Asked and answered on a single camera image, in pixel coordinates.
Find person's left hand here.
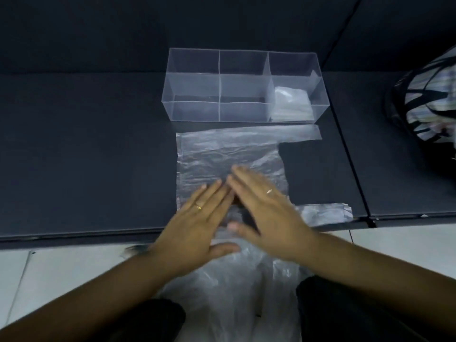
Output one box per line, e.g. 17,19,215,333
149,180,241,278

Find person's right hand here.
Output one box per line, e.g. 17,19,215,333
226,165,318,262

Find pile of plastic bags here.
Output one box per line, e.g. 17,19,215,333
156,242,311,342

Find clear three-compartment plastic box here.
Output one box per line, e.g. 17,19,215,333
161,47,330,124

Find person's right forearm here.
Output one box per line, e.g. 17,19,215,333
306,233,456,333

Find person's left forearm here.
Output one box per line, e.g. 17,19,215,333
0,252,171,342

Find black trousers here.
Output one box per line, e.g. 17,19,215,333
96,275,432,342

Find black white striped tote bag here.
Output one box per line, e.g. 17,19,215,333
384,46,456,164

